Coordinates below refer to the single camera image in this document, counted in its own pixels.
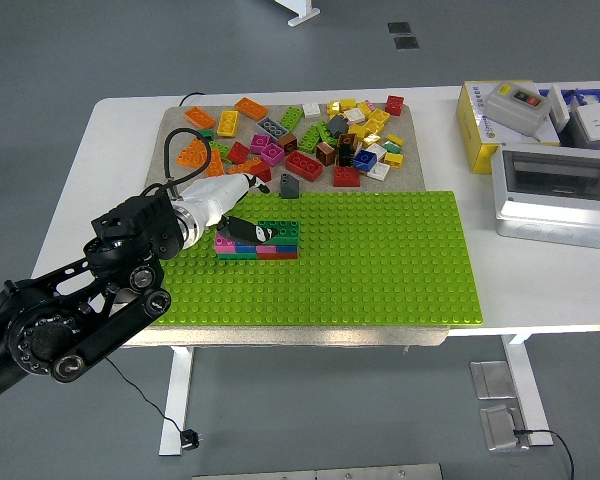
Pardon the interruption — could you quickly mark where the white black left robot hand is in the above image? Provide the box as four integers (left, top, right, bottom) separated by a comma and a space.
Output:
179, 172, 280, 247

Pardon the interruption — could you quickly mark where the dark green toy brick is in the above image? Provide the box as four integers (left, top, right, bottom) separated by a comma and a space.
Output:
258, 219, 300, 247

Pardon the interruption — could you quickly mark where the long orange toy brick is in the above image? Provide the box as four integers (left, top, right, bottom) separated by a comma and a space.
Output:
234, 97, 270, 122
205, 148, 226, 179
183, 106, 217, 130

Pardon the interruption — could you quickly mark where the long yellow toy brick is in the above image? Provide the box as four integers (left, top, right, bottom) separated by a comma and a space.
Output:
216, 109, 240, 138

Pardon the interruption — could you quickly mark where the dark grey sloped brick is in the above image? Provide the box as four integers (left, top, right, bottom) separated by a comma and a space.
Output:
279, 173, 301, 200

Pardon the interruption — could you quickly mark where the grey hollow toy brick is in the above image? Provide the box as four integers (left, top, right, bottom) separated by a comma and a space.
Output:
255, 115, 290, 143

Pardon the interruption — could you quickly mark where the long red toy brick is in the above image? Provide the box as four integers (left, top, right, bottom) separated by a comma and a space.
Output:
284, 150, 325, 183

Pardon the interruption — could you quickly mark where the dark grey toy brick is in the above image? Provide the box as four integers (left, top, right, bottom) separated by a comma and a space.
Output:
326, 113, 350, 139

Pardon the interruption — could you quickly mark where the green studded baseplate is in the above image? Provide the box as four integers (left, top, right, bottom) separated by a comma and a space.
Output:
149, 189, 484, 329

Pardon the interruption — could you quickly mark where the grey-brown mat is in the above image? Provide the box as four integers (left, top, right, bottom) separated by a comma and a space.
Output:
122, 102, 451, 350

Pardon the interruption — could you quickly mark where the white table leg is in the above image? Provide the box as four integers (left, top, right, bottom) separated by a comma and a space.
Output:
158, 345, 197, 457
499, 333, 555, 448

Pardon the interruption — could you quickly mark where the yellow cardboard box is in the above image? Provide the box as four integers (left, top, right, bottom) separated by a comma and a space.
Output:
454, 79, 561, 175

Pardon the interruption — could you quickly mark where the long metal plate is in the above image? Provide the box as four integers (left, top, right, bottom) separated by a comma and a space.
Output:
192, 462, 444, 480

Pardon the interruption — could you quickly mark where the metal floor plate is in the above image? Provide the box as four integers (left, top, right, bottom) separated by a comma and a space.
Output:
468, 359, 517, 400
479, 404, 531, 454

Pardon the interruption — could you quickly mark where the white plastic panel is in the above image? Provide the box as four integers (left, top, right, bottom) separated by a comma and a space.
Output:
548, 82, 579, 132

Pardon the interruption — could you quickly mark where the blue plastic bin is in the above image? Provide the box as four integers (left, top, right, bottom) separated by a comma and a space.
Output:
538, 85, 600, 121

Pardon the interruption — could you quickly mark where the black power cord with plug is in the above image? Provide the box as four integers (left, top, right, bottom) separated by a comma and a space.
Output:
104, 355, 205, 451

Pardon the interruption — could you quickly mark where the grey push-button switch box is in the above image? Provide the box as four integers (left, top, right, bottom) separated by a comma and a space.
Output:
483, 79, 554, 139

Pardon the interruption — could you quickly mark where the white enclosure clear lid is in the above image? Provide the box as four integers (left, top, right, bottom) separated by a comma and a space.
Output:
489, 142, 600, 250

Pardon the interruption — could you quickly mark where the black floor cable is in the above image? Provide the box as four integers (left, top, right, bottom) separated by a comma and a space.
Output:
512, 426, 577, 480

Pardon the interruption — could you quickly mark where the white wall socket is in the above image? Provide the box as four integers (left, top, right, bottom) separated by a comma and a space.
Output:
572, 103, 600, 143

